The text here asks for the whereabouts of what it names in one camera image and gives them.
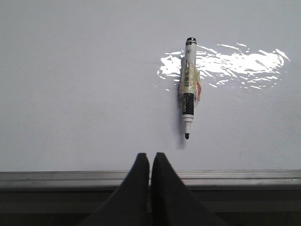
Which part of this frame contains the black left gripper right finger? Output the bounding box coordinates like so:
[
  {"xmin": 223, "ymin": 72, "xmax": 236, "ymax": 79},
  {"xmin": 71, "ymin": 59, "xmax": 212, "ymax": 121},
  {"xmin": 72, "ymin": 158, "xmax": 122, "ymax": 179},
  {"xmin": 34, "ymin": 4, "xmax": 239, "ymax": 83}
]
[{"xmin": 150, "ymin": 153, "xmax": 227, "ymax": 226}]

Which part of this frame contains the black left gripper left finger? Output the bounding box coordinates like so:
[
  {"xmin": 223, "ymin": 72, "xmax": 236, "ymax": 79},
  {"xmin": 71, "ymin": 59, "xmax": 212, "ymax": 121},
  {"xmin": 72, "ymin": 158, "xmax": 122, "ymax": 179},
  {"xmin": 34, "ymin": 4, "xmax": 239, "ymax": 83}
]
[{"xmin": 82, "ymin": 153, "xmax": 150, "ymax": 226}]

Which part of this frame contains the black whiteboard marker with tape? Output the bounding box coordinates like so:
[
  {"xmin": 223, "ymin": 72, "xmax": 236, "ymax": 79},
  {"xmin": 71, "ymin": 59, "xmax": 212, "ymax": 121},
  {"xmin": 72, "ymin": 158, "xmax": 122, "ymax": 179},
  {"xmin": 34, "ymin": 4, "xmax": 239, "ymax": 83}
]
[{"xmin": 179, "ymin": 37, "xmax": 201, "ymax": 139}]

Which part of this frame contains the white whiteboard with aluminium frame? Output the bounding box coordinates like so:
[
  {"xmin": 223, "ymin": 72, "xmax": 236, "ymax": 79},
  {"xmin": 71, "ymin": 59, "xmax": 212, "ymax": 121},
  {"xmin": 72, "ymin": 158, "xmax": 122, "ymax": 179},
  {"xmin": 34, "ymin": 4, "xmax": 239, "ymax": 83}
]
[{"xmin": 0, "ymin": 0, "xmax": 301, "ymax": 190}]

